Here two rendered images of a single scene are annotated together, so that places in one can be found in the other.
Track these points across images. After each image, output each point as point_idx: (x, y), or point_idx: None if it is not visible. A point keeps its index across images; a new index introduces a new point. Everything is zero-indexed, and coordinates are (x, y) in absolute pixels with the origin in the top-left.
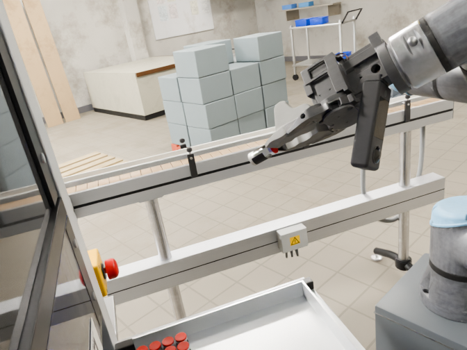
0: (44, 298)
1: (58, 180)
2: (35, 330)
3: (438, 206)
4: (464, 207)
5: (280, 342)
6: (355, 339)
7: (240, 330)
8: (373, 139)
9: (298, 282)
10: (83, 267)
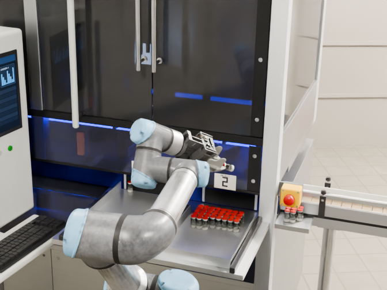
0: (197, 132)
1: (266, 134)
2: (183, 129)
3: (191, 275)
4: (176, 275)
5: (211, 250)
6: (186, 264)
7: (231, 245)
8: None
9: (231, 258)
10: (254, 167)
